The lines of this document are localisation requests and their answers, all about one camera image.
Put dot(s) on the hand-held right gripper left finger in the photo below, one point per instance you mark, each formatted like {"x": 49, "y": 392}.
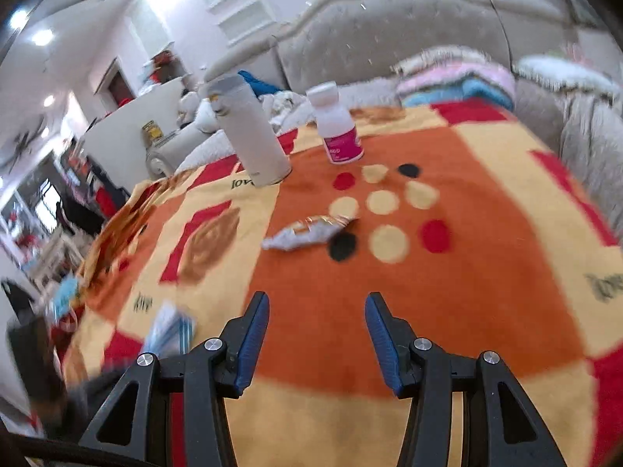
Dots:
{"x": 253, "y": 340}

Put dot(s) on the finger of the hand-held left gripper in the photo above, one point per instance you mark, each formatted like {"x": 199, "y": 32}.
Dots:
{"x": 97, "y": 384}

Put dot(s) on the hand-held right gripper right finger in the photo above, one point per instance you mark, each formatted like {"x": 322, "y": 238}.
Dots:
{"x": 382, "y": 340}

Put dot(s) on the striped small carton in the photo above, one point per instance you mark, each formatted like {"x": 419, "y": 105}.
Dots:
{"x": 168, "y": 331}

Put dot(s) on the foil snack wrapper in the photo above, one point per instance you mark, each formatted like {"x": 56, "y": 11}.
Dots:
{"x": 306, "y": 233}

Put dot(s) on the blue face mask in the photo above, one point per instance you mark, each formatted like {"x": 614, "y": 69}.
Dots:
{"x": 65, "y": 299}

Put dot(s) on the printed blanket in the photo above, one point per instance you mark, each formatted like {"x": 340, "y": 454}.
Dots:
{"x": 462, "y": 301}

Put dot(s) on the red hanging clothes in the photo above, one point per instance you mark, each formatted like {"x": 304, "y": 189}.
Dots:
{"x": 104, "y": 202}

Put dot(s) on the white thermos bottle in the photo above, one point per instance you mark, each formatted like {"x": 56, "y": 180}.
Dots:
{"x": 253, "y": 136}

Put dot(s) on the white pill bottle pink label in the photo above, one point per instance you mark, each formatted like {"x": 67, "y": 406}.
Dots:
{"x": 338, "y": 129}

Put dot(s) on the yellow jar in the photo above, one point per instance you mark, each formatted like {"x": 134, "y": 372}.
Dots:
{"x": 152, "y": 134}

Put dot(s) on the beige crumpled cloth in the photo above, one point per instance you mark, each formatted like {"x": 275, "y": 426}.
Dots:
{"x": 289, "y": 109}

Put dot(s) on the white cabinet panel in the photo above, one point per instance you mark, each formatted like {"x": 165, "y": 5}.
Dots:
{"x": 126, "y": 141}

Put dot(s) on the plush toy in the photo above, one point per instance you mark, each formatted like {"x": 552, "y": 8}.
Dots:
{"x": 188, "y": 109}

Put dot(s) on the blue cloth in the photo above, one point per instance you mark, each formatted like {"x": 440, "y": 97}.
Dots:
{"x": 260, "y": 82}

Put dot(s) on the stack of folded blankets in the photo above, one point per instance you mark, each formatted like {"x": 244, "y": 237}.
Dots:
{"x": 457, "y": 80}

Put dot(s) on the grey quilt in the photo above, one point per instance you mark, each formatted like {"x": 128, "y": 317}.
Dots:
{"x": 584, "y": 141}

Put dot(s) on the white frilled pillow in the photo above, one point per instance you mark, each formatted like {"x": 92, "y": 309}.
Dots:
{"x": 567, "y": 75}

